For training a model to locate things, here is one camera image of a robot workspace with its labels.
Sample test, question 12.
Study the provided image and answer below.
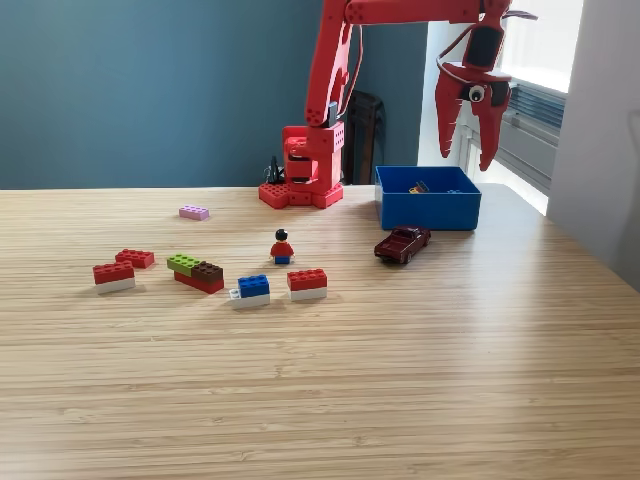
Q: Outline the red and white brick stack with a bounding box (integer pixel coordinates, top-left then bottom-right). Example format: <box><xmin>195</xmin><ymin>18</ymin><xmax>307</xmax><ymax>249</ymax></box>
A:
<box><xmin>92</xmin><ymin>260</ymin><xmax>137</xmax><ymax>295</ymax></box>
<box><xmin>286</xmin><ymin>268</ymin><xmax>329</xmax><ymax>302</ymax></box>

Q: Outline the dark folded chair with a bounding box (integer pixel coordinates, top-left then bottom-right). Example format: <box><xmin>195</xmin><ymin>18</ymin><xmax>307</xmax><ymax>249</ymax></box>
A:
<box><xmin>342</xmin><ymin>89</ymin><xmax>387</xmax><ymax>186</ymax></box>

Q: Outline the dark red toy car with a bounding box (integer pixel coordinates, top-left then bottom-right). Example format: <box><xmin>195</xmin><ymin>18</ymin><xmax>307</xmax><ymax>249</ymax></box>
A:
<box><xmin>373</xmin><ymin>224</ymin><xmax>432</xmax><ymax>265</ymax></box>

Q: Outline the window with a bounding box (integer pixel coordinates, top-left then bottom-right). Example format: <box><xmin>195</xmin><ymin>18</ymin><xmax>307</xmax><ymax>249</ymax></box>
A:
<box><xmin>469</xmin><ymin>0</ymin><xmax>586</xmax><ymax>96</ymax></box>

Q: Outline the toy figure with red shirt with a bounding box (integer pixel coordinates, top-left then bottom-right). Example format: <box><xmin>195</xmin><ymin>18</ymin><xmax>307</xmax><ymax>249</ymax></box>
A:
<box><xmin>269</xmin><ymin>228</ymin><xmax>297</xmax><ymax>266</ymax></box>

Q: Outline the grey vent grille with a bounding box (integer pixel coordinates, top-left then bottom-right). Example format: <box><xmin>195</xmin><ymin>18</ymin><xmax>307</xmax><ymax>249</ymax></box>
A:
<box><xmin>468</xmin><ymin>69</ymin><xmax>567</xmax><ymax>147</ymax></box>

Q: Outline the red flat brick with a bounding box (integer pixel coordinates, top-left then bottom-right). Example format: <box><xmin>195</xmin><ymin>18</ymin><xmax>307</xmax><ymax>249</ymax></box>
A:
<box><xmin>114</xmin><ymin>248</ymin><xmax>156</xmax><ymax>270</ymax></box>

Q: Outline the blue and white brick stack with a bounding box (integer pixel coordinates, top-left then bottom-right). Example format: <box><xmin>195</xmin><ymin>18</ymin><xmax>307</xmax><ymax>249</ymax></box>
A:
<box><xmin>228</xmin><ymin>274</ymin><xmax>272</xmax><ymax>310</ymax></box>

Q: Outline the green brown red brick stack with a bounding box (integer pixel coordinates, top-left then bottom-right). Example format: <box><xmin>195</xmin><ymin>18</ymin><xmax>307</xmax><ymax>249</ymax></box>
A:
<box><xmin>166</xmin><ymin>253</ymin><xmax>226</xmax><ymax>295</ymax></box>

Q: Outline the blue plastic bin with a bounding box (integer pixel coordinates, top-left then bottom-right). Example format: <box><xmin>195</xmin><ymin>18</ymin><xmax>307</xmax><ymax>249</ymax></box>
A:
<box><xmin>374</xmin><ymin>165</ymin><xmax>483</xmax><ymax>232</ymax></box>

